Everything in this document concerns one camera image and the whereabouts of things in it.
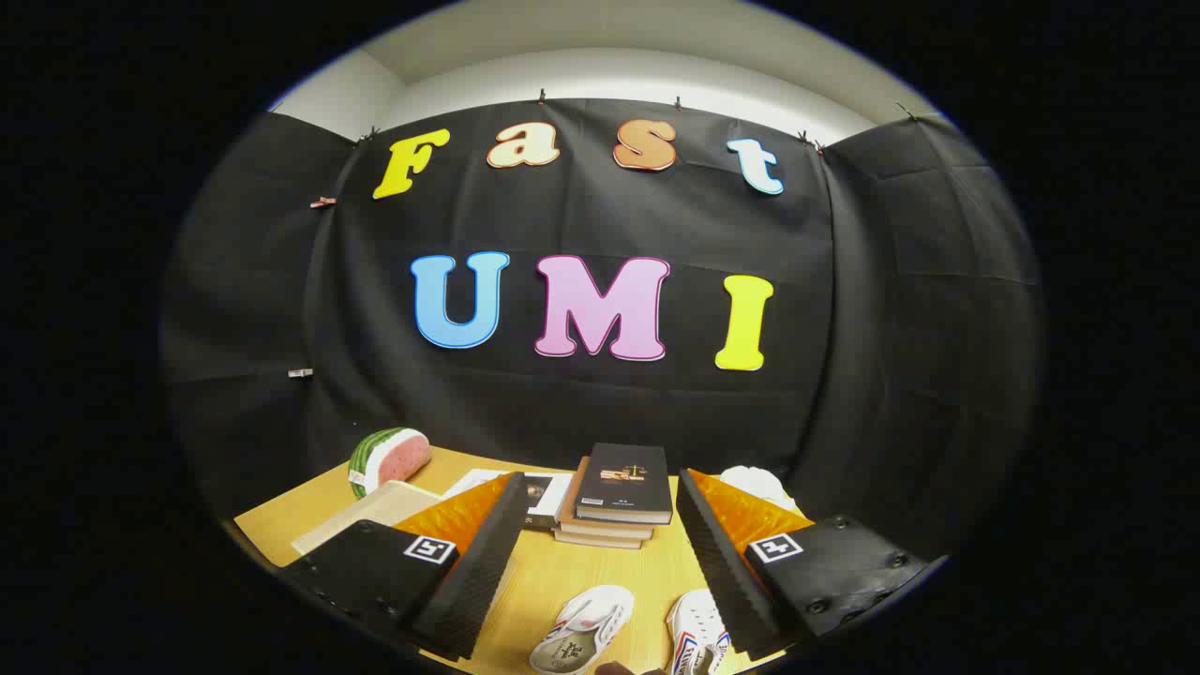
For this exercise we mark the white plush pouch with eyes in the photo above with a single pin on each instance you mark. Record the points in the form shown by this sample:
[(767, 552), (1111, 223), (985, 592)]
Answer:
[(755, 483)]

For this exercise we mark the thin tan book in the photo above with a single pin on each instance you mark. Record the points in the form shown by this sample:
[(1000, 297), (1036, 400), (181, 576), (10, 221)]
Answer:
[(595, 542)]

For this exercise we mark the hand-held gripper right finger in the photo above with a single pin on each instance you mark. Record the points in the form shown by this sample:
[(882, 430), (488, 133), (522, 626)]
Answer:
[(717, 562)]

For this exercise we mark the black backdrop cloth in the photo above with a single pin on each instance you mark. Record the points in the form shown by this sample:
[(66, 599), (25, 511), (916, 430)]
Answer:
[(844, 328)]

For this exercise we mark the white portrait cover book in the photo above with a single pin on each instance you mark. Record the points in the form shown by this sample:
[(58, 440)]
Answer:
[(548, 497)]

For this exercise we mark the white canvas shoe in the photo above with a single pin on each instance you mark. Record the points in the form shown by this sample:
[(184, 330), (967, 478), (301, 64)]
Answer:
[(586, 619), (696, 628)]

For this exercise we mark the watermelon slice plush toy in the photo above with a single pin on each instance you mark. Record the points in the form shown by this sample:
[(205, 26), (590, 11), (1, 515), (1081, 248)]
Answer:
[(398, 457)]

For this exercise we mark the beige fabric storage box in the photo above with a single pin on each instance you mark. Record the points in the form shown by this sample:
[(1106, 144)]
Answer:
[(375, 511)]

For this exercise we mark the brown cover book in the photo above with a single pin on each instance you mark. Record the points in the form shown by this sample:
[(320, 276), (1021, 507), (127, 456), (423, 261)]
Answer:
[(600, 530)]

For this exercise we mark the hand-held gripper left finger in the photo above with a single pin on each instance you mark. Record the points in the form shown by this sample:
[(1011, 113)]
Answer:
[(478, 581)]

